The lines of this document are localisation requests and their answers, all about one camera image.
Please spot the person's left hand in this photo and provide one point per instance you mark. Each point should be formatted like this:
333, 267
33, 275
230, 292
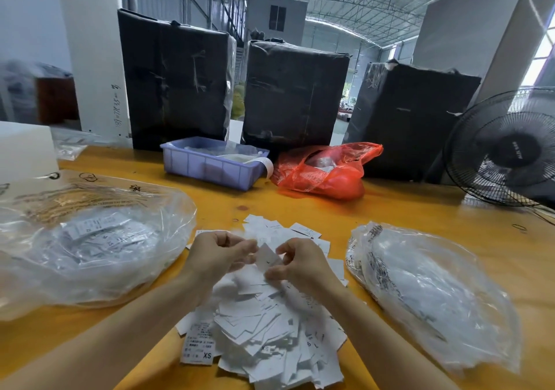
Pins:
212, 255

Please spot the person's right hand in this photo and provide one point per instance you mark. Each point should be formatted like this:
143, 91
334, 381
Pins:
305, 266

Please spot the white paper label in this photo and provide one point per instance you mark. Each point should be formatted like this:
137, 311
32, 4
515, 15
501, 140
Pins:
264, 257

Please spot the pile of white labels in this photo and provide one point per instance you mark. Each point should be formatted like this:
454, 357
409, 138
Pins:
269, 333

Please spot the large clear bag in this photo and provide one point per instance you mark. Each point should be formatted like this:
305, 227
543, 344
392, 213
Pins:
95, 242

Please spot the clear plastic bag black print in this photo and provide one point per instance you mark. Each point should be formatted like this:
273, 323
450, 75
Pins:
433, 294

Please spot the person's left forearm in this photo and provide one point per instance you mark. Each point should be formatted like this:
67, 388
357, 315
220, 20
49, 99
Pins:
95, 342

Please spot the person's right forearm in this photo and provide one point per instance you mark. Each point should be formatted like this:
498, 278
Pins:
386, 351

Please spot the red plastic bag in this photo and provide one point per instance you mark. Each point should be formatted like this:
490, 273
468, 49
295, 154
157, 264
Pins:
328, 172

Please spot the blue plastic bin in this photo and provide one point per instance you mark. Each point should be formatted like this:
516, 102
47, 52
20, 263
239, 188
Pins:
206, 163

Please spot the large black wrapped bale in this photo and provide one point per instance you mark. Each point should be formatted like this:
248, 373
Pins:
414, 123
178, 82
296, 97

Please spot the white foam box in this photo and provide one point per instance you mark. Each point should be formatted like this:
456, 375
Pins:
26, 151

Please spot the brown wooden cabinet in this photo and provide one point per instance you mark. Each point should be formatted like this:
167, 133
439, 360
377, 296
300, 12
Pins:
56, 101

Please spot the white pillar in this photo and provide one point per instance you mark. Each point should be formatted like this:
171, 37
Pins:
95, 51

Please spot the black table fan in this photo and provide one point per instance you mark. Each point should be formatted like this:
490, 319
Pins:
512, 149

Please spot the grey cabin with window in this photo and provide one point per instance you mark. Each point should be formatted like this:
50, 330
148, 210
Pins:
276, 19

